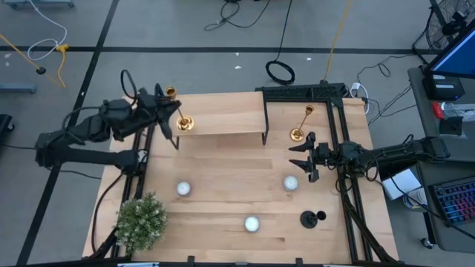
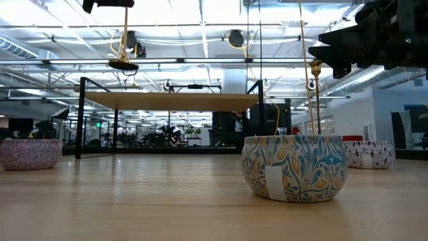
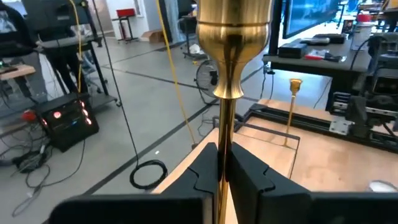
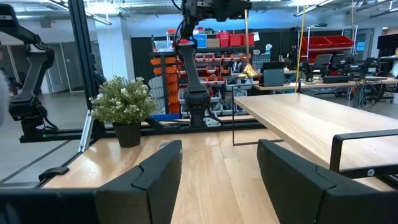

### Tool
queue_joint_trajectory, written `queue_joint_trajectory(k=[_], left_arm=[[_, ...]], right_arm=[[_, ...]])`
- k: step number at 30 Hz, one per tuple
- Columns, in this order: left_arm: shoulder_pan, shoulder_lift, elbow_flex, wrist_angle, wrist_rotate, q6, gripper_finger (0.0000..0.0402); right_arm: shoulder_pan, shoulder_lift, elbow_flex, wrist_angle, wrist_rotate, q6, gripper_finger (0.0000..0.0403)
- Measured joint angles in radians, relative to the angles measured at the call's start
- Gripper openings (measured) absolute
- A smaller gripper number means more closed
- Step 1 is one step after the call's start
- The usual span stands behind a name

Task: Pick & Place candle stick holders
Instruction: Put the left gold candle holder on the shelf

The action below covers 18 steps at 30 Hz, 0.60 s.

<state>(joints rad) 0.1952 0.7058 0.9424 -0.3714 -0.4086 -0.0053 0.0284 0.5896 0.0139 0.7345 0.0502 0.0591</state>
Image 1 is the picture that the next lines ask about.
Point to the black floor fan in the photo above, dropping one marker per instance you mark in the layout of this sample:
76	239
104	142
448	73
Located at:
436	29

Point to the green potted plant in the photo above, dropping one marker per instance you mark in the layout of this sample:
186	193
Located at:
141	222

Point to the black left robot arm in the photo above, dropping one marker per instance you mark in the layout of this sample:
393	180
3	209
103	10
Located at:
92	155

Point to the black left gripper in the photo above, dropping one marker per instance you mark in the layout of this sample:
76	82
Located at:
152	105

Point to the black webcam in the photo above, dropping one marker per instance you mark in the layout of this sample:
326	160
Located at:
454	24

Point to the computer monitor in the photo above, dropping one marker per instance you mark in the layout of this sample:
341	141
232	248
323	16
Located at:
458	55

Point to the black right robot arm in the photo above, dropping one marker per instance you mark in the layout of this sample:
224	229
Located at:
401	152

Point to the clear plastic bottle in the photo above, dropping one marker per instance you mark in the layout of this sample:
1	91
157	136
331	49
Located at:
462	111

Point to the black aluminium frame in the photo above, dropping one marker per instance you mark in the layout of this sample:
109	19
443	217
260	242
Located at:
334	122

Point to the red item on desk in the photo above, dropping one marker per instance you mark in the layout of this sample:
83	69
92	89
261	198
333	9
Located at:
438	110

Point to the black keyboard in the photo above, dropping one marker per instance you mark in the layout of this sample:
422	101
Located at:
458	202

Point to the wooden shelf with black legs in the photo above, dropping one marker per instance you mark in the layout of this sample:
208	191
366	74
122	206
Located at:
222	111

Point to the black candlestick holder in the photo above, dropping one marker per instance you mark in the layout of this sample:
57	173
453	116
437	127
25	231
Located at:
308	219

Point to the grey cart base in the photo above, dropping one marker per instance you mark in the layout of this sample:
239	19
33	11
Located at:
37	3
16	88

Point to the blue and white roll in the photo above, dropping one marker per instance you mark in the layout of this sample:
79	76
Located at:
415	198

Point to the white box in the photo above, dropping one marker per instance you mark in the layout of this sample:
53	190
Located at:
401	183

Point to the white power adapter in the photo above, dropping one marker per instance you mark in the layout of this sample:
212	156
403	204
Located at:
356	88

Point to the white candle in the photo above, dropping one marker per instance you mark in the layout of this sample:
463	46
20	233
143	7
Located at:
183	188
251	223
290	182

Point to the gold candlestick holder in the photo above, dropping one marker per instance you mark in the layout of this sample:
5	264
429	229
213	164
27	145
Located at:
297	135
185	123

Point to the black box device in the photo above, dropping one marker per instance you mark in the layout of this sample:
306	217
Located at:
443	87

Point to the grey desk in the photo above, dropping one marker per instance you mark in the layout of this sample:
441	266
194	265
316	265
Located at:
460	159

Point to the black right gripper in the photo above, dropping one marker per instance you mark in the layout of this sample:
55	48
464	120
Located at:
322	154

